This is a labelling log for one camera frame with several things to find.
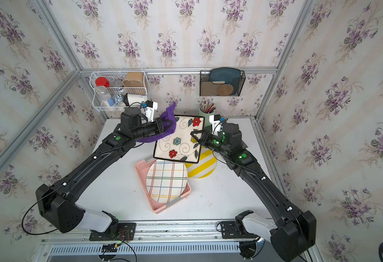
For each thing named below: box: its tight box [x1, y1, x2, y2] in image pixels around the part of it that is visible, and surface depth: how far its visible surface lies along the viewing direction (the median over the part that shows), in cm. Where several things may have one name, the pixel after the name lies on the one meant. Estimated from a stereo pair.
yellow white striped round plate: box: [184, 145, 218, 179], surface depth 95 cm
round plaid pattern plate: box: [146, 159, 189, 204], surface depth 86 cm
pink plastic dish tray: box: [134, 157, 192, 214], surface depth 90 cm
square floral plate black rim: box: [153, 115, 205, 164], surface depth 70 cm
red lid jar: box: [94, 76, 110, 88], surface depth 93 cm
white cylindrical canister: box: [123, 92, 148, 107], surface depth 94 cm
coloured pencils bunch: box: [200, 101, 217, 114], surface depth 110 cm
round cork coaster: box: [217, 84, 234, 97], surface depth 100 cm
